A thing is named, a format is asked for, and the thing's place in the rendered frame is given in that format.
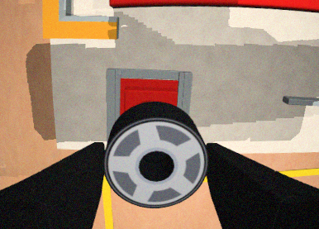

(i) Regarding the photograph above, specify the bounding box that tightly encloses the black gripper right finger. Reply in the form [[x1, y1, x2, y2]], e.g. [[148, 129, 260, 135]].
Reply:
[[206, 143, 319, 229]]

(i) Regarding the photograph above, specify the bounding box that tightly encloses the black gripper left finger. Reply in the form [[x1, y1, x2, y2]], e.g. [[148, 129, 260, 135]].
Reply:
[[0, 142, 106, 229]]

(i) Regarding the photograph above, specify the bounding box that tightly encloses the yellow tape line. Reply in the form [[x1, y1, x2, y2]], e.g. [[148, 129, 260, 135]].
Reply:
[[102, 169, 319, 229]]

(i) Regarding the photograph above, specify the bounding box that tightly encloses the black wheel with grey hub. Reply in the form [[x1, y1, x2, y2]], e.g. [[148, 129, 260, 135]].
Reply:
[[103, 102, 209, 208]]

